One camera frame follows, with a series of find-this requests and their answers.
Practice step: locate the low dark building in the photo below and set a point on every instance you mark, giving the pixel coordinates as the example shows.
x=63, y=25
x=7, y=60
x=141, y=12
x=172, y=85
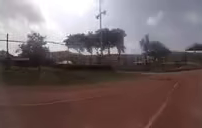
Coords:
x=17, y=61

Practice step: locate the long pale wall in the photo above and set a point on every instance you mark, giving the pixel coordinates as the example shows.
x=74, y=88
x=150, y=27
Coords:
x=125, y=59

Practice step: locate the small round tree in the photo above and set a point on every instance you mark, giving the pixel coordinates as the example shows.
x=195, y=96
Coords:
x=34, y=46

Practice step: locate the building with dark roof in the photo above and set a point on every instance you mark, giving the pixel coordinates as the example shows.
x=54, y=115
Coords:
x=199, y=47

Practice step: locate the cluster of dark trees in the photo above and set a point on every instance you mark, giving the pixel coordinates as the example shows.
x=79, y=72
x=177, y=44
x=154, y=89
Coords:
x=112, y=36

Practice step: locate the tall mast with antennas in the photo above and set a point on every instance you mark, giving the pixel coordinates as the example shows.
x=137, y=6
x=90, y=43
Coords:
x=100, y=20

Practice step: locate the dark leaning tree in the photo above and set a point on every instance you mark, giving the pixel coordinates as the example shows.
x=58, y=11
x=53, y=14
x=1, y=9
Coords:
x=157, y=50

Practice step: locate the dark utility pole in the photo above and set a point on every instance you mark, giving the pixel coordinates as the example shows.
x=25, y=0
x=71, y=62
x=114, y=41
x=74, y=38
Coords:
x=7, y=50

